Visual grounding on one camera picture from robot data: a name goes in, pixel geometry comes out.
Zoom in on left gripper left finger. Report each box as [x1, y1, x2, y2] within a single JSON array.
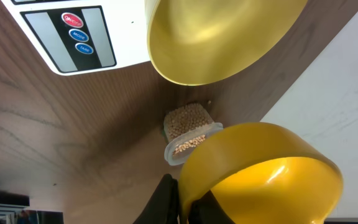
[[134, 174, 179, 224]]

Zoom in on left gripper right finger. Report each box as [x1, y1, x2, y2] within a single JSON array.
[[188, 191, 234, 224]]

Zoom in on yellow measuring scoop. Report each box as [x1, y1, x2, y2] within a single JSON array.
[[178, 122, 344, 223]]

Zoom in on yellow plastic bowl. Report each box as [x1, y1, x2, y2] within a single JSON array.
[[144, 0, 308, 86]]

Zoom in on white digital kitchen scale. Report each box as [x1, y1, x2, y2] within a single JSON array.
[[2, 0, 150, 76]]

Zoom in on clear plastic container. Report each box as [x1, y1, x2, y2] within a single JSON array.
[[162, 102, 224, 166]]

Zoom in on soybeans in container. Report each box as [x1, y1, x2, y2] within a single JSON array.
[[163, 103, 214, 156]]

